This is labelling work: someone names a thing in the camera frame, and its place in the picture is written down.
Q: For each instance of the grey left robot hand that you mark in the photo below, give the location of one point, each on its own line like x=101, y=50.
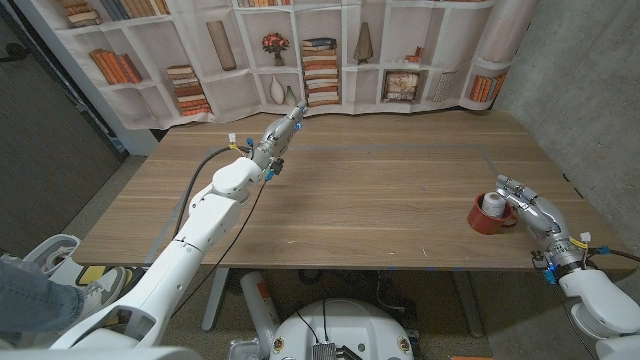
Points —
x=280, y=136

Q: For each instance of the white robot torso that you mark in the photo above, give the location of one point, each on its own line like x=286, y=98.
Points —
x=100, y=355

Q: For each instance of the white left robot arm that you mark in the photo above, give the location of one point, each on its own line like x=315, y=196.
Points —
x=200, y=230

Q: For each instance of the printed bookshelf backdrop cloth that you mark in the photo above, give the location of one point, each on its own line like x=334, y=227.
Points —
x=225, y=100

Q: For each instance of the grey finned box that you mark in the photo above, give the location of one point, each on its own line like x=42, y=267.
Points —
x=325, y=351

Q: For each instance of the white cylinder with orange label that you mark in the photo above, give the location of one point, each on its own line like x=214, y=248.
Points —
x=260, y=305

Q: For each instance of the white round stand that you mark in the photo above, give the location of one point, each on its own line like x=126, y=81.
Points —
x=42, y=250

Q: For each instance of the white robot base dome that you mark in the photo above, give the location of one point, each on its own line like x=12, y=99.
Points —
x=350, y=325

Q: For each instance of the person's leg in jeans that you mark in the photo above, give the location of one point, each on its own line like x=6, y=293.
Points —
x=30, y=305

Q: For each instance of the white grey sneaker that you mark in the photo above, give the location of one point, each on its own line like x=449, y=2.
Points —
x=97, y=300

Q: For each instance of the yellow pad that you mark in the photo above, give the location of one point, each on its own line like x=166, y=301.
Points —
x=92, y=274

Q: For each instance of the grey table leg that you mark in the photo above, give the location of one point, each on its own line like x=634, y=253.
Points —
x=215, y=300
x=469, y=305

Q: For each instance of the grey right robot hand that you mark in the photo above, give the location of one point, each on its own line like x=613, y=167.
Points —
x=542, y=217

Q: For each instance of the red cup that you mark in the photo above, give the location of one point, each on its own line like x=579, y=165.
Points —
x=482, y=225

